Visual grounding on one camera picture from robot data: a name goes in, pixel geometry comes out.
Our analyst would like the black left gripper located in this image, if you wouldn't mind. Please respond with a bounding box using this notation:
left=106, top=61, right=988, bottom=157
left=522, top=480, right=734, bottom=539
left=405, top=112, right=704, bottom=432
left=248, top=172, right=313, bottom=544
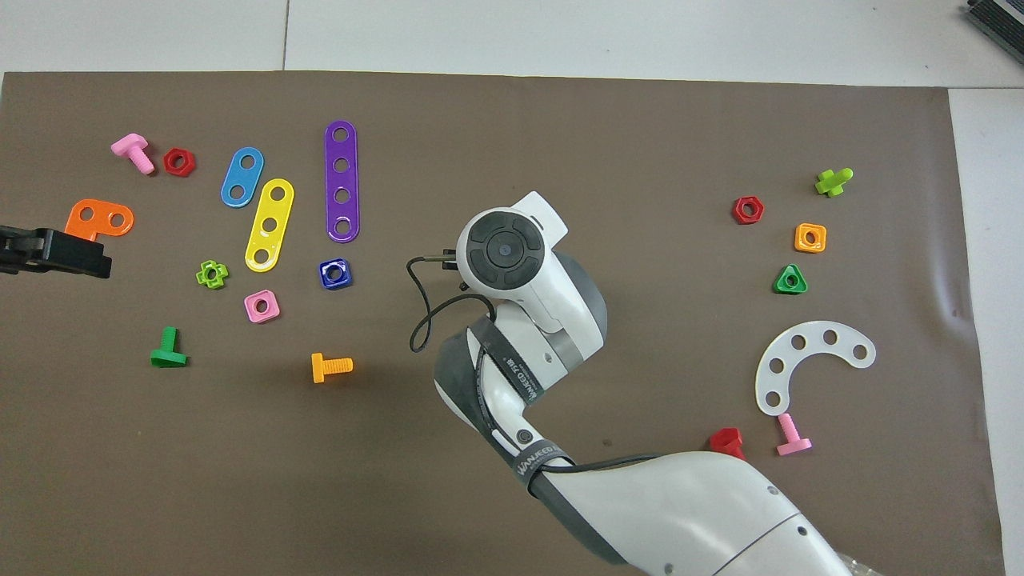
left=0, top=226, right=113, bottom=279

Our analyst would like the blue square nut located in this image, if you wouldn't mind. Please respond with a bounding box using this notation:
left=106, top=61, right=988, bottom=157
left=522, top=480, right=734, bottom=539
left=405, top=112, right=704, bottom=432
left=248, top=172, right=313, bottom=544
left=318, top=258, right=354, bottom=291

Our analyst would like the pink plastic screw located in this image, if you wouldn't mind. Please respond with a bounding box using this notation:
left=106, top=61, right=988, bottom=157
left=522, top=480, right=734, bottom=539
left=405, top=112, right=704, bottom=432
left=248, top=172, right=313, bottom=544
left=110, top=133, right=156, bottom=176
left=775, top=413, right=814, bottom=458

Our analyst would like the green plastic screw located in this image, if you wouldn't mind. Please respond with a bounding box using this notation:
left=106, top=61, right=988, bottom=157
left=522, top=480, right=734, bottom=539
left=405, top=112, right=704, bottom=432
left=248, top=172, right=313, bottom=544
left=150, top=326, right=190, bottom=369

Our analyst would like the orange plastic screw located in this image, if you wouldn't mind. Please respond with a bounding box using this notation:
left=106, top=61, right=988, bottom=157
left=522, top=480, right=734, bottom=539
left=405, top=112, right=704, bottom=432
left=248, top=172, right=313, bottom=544
left=310, top=352, right=354, bottom=385

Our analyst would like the pink square nut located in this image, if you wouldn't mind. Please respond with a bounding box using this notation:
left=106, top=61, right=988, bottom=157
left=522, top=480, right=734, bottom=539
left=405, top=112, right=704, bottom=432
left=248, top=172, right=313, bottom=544
left=243, top=289, right=282, bottom=324

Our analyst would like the red hexagonal-head screw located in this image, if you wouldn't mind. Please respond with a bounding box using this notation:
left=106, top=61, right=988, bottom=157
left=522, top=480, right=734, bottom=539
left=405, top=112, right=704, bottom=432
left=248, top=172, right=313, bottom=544
left=709, top=427, right=746, bottom=461

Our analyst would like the green triangular nut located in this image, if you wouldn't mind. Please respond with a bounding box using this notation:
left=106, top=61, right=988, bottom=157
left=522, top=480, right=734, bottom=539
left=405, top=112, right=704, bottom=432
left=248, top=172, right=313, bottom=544
left=772, top=263, right=809, bottom=295

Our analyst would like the lime green cross-head screw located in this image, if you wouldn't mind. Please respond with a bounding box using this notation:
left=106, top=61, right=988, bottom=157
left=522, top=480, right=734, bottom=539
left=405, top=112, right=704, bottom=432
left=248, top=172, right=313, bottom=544
left=814, top=167, right=854, bottom=198

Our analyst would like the orange angled three-hole plate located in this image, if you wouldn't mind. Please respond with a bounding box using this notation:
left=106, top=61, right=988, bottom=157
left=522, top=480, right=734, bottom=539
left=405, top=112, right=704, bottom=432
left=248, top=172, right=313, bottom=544
left=60, top=198, right=135, bottom=262

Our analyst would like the purple four-hole plate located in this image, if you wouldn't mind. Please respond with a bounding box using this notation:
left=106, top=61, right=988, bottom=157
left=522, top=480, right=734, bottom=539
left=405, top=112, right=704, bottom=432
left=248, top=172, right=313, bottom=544
left=324, top=120, right=361, bottom=243

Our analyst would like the blue two-hole plate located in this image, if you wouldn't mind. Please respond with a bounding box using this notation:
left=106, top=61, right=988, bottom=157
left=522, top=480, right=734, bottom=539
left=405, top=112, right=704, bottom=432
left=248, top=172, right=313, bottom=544
left=220, top=146, right=265, bottom=209

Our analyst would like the yellow three-hole plate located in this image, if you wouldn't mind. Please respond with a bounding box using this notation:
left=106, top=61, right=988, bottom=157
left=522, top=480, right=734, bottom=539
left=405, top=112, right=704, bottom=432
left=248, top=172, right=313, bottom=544
left=244, top=178, right=295, bottom=274

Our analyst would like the brown table mat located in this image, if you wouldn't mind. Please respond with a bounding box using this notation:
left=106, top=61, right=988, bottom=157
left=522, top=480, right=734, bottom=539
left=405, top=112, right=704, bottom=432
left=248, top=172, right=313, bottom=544
left=0, top=70, right=1006, bottom=576

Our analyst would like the white curved five-hole plate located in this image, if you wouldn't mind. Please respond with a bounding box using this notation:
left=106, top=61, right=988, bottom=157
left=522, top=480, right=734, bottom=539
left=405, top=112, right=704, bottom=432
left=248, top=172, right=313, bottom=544
left=754, top=320, right=878, bottom=417

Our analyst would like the black ribbed device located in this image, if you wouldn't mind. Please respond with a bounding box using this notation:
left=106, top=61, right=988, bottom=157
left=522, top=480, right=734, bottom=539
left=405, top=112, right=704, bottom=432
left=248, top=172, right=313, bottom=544
left=962, top=0, right=1024, bottom=66

